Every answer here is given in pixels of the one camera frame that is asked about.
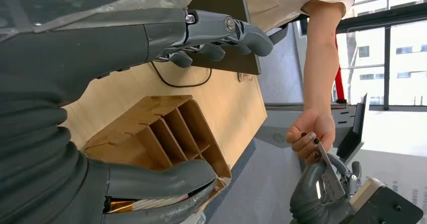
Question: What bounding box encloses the pale ID card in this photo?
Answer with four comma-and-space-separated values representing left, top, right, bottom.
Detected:
316, 141, 346, 204

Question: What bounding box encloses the wooden compartment organizer box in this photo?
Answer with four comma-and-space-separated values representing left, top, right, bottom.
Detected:
82, 95, 233, 198

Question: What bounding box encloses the red pole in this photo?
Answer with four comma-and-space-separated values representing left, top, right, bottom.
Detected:
334, 32, 346, 104

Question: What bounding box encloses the black office chair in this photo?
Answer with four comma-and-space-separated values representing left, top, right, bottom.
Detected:
266, 14, 309, 46

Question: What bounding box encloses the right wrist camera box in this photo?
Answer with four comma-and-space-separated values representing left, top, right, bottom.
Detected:
346, 178, 424, 224

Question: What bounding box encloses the black laptop charger cable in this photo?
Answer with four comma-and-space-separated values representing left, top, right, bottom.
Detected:
151, 61, 213, 89

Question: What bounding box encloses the black window frame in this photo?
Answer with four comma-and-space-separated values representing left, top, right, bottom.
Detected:
335, 2, 427, 112

